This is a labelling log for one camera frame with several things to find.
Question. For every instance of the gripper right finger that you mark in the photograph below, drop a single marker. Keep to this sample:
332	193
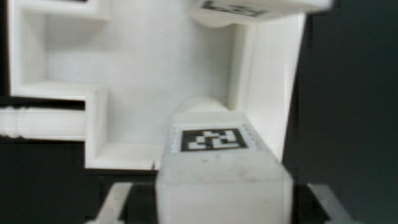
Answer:
316	206

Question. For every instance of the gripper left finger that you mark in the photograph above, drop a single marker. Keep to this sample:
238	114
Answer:
128	204

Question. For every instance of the white leg with tag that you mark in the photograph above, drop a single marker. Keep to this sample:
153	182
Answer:
222	182

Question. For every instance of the white chair seat block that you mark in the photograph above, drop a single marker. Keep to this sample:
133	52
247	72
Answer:
123	54

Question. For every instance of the white chair leg block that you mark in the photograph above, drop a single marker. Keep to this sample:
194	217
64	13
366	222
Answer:
219	13

